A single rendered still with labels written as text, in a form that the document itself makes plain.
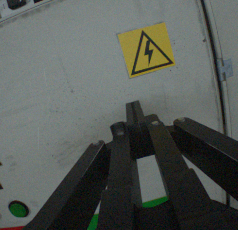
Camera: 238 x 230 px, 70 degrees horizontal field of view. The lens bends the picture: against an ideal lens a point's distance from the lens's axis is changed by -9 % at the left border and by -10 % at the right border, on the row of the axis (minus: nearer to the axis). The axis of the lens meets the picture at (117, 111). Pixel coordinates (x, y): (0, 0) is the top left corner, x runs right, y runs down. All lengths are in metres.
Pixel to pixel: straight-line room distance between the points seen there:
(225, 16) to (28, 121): 0.50
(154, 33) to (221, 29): 0.33
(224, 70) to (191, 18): 0.31
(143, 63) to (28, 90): 0.14
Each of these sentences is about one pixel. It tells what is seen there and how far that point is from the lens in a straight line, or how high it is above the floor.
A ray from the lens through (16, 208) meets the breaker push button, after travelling 0.33.
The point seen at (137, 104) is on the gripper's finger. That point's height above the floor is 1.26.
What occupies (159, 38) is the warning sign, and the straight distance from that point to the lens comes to 0.22.
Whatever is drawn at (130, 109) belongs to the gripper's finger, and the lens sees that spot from 0.18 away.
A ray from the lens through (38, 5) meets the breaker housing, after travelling 0.24.
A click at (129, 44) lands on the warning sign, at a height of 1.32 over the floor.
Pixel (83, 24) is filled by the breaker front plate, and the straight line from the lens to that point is 0.22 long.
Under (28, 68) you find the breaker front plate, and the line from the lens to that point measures 0.23.
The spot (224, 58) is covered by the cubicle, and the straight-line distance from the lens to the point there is 0.53.
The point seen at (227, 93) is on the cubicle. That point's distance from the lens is 0.55.
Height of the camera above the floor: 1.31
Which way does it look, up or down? 15 degrees down
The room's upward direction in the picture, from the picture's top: 17 degrees counter-clockwise
